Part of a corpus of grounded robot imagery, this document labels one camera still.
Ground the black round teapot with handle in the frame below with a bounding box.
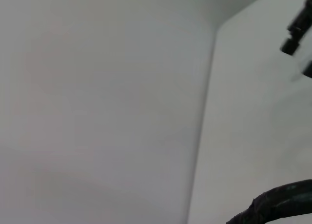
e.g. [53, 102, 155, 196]
[225, 179, 312, 224]

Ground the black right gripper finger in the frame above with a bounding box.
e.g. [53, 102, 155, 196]
[279, 0, 312, 56]
[302, 60, 312, 79]

